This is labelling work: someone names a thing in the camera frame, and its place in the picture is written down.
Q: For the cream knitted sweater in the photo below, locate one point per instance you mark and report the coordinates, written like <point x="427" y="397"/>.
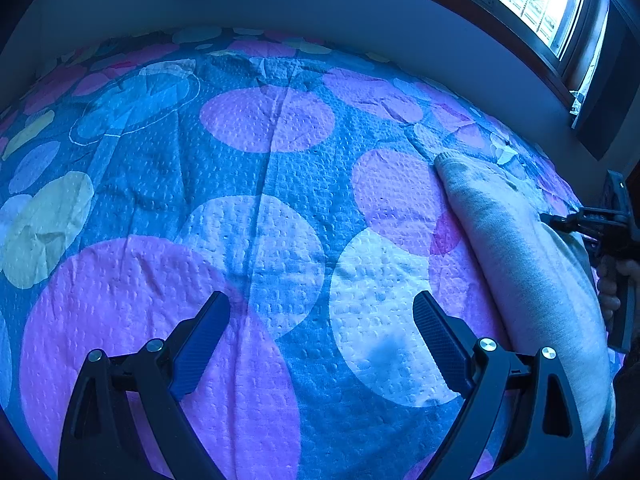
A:
<point x="541" y="281"/>

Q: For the person's right hand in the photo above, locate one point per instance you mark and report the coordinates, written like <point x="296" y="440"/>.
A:
<point x="609" y="298"/>

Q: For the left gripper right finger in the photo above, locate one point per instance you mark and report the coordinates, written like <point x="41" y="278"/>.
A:
<point x="544" y="439"/>

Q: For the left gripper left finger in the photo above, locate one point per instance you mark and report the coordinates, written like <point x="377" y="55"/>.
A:
<point x="99" y="438"/>

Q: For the dark right curtain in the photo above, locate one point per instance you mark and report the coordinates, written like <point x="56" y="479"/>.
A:
<point x="613" y="87"/>

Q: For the window with wooden frame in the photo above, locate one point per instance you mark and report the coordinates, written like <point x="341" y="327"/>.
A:
<point x="559" y="40"/>

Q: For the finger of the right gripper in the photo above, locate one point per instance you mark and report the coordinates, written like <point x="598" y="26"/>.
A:
<point x="569" y="223"/>

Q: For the colourful floral bedspread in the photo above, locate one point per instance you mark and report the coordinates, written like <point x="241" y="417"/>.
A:
<point x="141" y="174"/>

